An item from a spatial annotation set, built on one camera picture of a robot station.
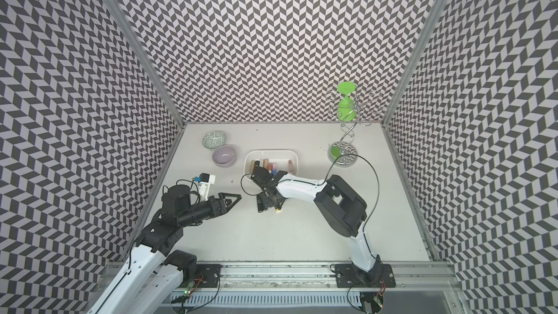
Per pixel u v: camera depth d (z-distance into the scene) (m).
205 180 0.69
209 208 0.65
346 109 0.92
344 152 1.02
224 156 1.00
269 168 0.99
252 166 1.00
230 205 0.66
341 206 0.51
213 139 1.08
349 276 0.74
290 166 1.02
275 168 1.00
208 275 0.72
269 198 0.81
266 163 1.01
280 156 1.05
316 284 0.72
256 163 1.01
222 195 0.66
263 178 0.72
